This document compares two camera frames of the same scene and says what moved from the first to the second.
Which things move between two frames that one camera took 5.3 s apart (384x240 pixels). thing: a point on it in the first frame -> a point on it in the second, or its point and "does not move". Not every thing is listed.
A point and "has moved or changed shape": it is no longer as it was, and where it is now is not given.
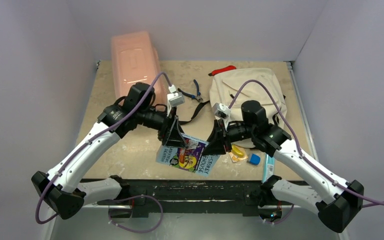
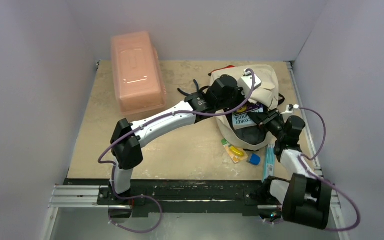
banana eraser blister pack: [238, 153] does not move
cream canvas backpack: [233, 86] does not move
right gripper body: [221, 133] -> [264, 116]
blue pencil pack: [268, 168] does not move
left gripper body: [163, 131] -> [236, 98]
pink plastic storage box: [135, 59] does not move
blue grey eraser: [255, 159] does not move
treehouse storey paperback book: [190, 158] has moved or changed shape
